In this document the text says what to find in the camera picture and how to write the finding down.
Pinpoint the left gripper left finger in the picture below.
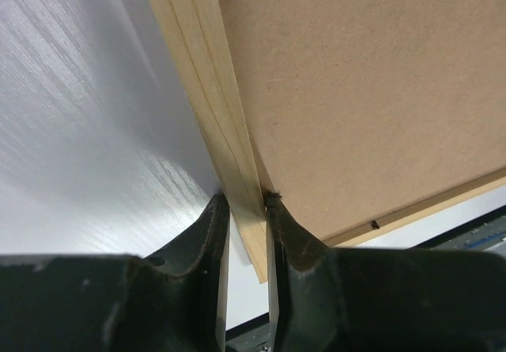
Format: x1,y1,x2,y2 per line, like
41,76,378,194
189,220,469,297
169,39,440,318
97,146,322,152
1,194,230,351

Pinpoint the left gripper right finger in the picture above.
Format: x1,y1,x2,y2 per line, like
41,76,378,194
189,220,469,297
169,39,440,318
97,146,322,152
264,193,505,351

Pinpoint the wooden picture frame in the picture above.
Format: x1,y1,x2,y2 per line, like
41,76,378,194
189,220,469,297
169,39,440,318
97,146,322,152
149,0,505,282

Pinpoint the black speckled base plate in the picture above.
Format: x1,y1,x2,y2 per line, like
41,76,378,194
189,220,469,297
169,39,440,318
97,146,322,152
225,206,505,351

